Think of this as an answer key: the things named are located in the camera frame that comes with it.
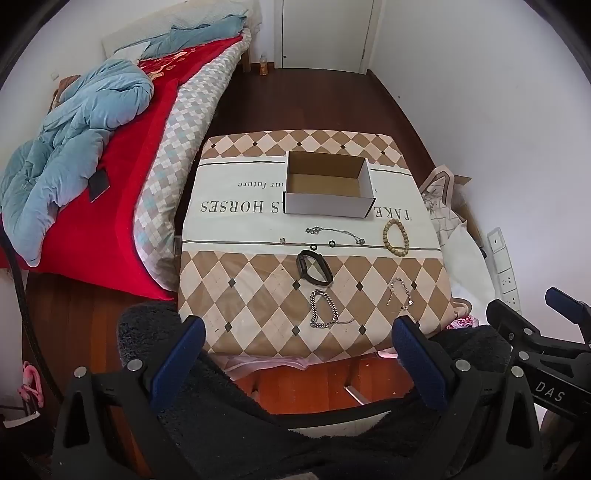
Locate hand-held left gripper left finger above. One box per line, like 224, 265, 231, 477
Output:
52, 316, 206, 480

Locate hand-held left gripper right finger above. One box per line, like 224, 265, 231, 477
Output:
392, 316, 544, 480

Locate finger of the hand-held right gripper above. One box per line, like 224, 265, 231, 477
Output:
486, 299, 591, 356
545, 287, 591, 329

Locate thin silver charm bracelet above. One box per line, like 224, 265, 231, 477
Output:
386, 277, 414, 311

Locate thick silver chain bracelet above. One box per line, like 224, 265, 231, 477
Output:
308, 289, 356, 330

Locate wooden bead bracelet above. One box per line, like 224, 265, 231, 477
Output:
381, 218, 411, 258

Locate black fitness band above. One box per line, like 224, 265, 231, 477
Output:
295, 248, 334, 287

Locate thin silver chain necklace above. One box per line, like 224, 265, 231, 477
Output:
305, 226, 367, 247

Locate cardboard box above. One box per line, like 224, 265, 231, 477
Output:
283, 150, 376, 218

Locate black fleece garment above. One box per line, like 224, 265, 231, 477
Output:
115, 302, 514, 480

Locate pink cloth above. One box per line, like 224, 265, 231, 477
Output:
445, 313, 482, 330

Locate white power strip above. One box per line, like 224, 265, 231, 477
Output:
486, 227, 522, 311

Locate white plastic bag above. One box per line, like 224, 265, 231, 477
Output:
442, 223, 498, 325

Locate bed with red blanket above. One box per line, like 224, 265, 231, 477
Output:
0, 36, 244, 302

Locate pink hanger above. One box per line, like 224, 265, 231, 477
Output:
17, 361, 45, 408

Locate black phone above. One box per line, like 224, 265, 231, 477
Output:
87, 169, 111, 203

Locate checked bed sheet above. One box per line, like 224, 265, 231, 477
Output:
132, 29, 253, 292

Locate light blue duvet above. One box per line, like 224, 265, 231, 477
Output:
0, 58, 156, 269

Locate brown cushion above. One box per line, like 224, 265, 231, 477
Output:
50, 75, 82, 112

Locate white pillow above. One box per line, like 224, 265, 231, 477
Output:
112, 39, 154, 61

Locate blue grey blanket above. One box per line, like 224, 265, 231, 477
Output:
137, 13, 249, 59

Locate white door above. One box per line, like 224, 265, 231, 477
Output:
274, 0, 378, 75

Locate black cable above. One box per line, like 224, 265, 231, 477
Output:
0, 225, 66, 403

